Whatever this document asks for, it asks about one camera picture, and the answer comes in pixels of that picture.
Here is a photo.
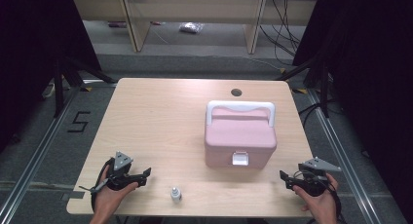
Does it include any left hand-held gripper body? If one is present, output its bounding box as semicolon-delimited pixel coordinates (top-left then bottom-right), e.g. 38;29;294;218
104;150;138;191

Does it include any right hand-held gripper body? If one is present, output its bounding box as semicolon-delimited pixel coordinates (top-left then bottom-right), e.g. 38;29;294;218
292;156;342;198

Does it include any small white bottle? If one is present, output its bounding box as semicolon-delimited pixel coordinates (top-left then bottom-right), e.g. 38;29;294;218
170;186;183;204

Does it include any pink storage box white handle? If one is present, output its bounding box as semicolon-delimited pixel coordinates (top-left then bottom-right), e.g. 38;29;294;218
204;100;278;169

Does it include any person's left hand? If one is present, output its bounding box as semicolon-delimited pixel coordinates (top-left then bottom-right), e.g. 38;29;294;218
93;167;139;217

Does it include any person's right hand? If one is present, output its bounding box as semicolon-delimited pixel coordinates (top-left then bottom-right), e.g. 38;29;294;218
292;173;340;219

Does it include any black metal stand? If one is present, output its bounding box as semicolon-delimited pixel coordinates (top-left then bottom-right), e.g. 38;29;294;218
276;56;335;119
53;56;118;118

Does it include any dark curtain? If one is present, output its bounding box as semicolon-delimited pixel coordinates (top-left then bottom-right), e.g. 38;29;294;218
291;0;413;215
0;0;101;154

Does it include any clear plastic bag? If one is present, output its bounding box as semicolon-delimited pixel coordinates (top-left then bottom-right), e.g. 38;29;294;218
178;21;205;34

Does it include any beige wooden desk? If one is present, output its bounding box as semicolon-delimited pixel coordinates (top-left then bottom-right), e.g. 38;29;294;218
71;0;318;55

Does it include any silver metal floor rail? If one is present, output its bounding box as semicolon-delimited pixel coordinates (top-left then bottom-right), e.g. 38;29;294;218
306;89;381;224
0;86;82;224

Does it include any grey cable plug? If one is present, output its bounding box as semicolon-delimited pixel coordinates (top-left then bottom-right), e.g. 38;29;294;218
78;179;109;195

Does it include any right hand-held gripper black cable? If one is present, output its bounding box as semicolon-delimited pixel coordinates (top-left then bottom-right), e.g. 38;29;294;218
293;169;343;224

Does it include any hand-held gripper black cable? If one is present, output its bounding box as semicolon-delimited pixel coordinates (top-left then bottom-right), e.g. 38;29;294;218
91;157;116;215
293;169;343;224

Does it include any left hand-held gripper black cable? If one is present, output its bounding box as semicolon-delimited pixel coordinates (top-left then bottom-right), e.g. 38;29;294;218
91;157;116;215

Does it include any black floor cable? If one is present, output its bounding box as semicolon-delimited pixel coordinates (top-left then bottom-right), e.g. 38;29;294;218
298;98;335;128

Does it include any thin white floor cable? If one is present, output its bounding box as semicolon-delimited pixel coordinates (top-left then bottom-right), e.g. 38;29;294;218
240;55;282;71

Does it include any bundle of black cables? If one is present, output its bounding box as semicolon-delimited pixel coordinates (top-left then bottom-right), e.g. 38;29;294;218
259;0;301;61

